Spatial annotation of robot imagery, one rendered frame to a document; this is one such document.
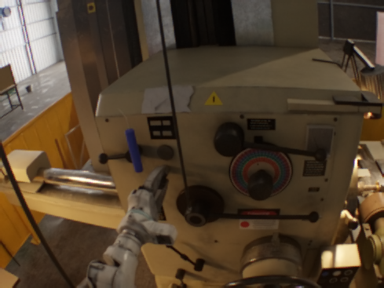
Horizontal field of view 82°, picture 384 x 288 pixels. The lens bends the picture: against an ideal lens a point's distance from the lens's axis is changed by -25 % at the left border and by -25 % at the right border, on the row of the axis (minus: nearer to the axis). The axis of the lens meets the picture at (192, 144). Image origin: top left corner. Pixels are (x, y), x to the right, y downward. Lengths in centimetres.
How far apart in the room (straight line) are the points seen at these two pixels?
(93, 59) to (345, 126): 129
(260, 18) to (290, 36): 16
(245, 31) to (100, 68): 79
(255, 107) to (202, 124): 14
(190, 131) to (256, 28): 70
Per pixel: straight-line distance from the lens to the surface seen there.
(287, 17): 130
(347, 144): 77
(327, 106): 70
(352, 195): 110
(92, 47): 157
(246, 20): 129
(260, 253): 91
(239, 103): 70
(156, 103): 75
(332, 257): 101
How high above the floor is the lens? 214
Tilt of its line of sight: 29 degrees down
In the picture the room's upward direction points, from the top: 8 degrees counter-clockwise
